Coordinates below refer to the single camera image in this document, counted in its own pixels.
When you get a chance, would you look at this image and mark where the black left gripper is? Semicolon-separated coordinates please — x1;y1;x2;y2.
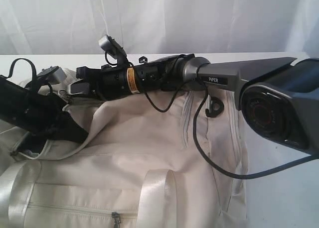
14;88;88;143

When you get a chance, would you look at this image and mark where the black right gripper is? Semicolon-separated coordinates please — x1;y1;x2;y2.
67;65;130;101

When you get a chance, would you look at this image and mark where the cream fabric duffel bag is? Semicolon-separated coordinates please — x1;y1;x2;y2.
0;91;247;228

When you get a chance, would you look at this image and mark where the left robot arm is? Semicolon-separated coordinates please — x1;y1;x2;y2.
0;77;88;143

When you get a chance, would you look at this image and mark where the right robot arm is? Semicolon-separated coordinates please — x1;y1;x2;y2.
67;54;319;154

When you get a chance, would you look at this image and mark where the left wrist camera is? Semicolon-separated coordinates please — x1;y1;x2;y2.
37;66;67;85

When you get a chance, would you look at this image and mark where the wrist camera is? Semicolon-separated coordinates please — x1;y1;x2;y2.
98;34;129;66
37;66;67;85

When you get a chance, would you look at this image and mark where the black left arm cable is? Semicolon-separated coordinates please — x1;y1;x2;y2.
6;58;53;97

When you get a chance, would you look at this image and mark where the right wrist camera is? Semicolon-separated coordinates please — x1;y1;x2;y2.
98;34;129;66

